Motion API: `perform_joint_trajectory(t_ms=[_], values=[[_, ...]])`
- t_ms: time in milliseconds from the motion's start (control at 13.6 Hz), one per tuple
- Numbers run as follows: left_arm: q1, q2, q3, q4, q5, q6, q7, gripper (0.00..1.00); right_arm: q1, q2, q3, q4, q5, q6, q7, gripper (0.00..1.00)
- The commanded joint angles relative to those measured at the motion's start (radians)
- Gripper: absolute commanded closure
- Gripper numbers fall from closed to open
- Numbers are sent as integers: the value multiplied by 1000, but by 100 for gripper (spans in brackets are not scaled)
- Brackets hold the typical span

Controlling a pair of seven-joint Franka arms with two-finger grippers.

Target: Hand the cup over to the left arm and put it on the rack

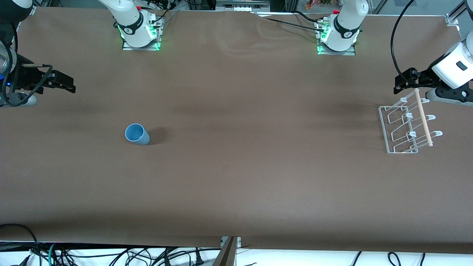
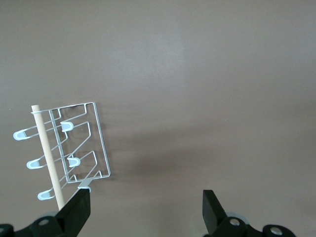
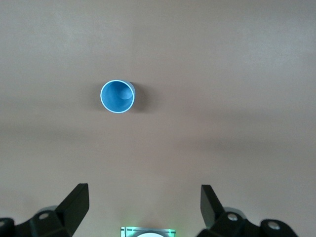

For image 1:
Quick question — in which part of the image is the blue plastic cup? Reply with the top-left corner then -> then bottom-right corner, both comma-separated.
125,123 -> 150,146

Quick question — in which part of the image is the brown table cover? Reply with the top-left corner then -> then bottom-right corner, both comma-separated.
0,7 -> 473,255

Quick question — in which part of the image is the white power strip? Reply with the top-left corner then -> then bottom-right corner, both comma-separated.
216,0 -> 270,12

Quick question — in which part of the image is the wooden table beam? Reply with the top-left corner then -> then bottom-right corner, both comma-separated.
212,236 -> 238,266

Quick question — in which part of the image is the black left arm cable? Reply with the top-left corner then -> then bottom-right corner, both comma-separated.
391,0 -> 416,86

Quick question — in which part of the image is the white wire cup rack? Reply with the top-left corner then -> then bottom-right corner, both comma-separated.
379,89 -> 443,154

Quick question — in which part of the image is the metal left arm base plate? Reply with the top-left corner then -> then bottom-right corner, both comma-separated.
317,20 -> 356,56

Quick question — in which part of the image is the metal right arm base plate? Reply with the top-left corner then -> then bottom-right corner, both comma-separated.
122,15 -> 162,51

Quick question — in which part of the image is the black cable on table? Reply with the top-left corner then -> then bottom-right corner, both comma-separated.
259,16 -> 326,34
292,10 -> 326,25

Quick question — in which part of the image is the black base cable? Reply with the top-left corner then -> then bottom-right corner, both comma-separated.
148,8 -> 178,26

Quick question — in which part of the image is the black arched floor cable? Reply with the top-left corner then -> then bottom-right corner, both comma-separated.
0,223 -> 42,266

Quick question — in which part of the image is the black floor cable with plug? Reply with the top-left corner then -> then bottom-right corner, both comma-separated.
190,248 -> 204,266

